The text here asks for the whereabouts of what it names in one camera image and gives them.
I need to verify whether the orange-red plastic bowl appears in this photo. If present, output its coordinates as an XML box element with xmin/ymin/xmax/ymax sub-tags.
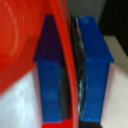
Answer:
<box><xmin>0</xmin><ymin>0</ymin><xmax>83</xmax><ymax>128</ymax></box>

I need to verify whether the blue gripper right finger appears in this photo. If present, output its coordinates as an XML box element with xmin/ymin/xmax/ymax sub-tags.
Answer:
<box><xmin>71</xmin><ymin>14</ymin><xmax>115</xmax><ymax>122</ymax></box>

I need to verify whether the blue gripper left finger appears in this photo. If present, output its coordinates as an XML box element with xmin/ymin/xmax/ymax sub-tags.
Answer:
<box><xmin>33</xmin><ymin>14</ymin><xmax>72</xmax><ymax>122</ymax></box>

